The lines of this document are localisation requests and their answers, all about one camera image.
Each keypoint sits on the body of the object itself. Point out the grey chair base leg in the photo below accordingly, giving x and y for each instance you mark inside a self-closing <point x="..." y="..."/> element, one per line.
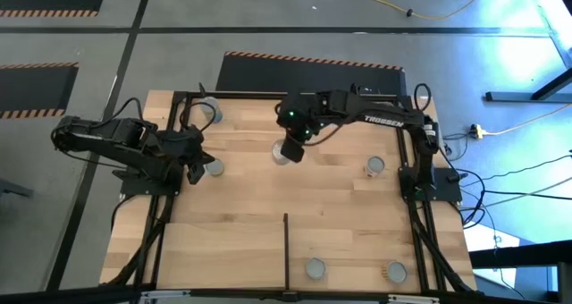
<point x="13" y="188"/>

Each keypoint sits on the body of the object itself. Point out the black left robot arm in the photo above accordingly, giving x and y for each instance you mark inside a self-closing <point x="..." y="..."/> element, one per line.
<point x="98" y="134"/>

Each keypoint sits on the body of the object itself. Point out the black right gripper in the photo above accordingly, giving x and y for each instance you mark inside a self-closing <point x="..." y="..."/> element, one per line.
<point x="297" y="116"/>

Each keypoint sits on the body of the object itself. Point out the yellow power splitter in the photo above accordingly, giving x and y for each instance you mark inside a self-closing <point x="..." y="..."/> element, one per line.
<point x="476" y="131"/>

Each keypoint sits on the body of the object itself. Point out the teal tuna can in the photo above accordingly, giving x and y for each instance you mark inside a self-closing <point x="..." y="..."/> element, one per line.
<point x="315" y="268"/>

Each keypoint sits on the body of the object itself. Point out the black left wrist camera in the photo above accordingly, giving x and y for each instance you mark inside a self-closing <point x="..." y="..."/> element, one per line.
<point x="195" y="173"/>

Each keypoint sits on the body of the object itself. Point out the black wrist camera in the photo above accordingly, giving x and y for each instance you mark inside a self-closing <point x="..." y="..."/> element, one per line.
<point x="292" y="151"/>
<point x="195" y="173"/>

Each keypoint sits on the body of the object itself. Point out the red and white Juicy can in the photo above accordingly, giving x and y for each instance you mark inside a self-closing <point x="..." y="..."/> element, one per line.
<point x="375" y="164"/>

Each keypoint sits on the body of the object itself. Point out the black metal table frame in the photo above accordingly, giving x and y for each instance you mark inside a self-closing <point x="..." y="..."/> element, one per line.
<point x="237" y="94"/>

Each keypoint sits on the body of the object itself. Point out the black desk bar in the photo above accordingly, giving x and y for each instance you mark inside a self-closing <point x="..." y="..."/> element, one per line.
<point x="527" y="252"/>

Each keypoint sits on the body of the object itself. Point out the pink green chicken soup can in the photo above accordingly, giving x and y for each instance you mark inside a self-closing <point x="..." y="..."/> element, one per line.
<point x="277" y="154"/>

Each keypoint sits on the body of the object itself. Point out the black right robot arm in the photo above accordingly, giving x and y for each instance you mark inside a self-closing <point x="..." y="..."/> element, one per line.
<point x="357" y="109"/>

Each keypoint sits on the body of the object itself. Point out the silver metal bracket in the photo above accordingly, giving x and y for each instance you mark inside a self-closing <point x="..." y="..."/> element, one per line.
<point x="413" y="298"/>
<point x="165" y="294"/>

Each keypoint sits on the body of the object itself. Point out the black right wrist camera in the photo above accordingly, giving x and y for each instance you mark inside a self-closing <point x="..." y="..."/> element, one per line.
<point x="292" y="151"/>

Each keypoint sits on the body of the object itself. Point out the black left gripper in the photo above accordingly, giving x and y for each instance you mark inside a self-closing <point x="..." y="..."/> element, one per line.
<point x="190" y="145"/>

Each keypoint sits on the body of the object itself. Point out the orange and black patterned can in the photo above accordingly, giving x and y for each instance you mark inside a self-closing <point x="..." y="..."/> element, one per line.
<point x="397" y="272"/>

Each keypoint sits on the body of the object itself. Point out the black desk leg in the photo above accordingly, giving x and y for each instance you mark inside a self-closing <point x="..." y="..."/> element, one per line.
<point x="514" y="97"/>

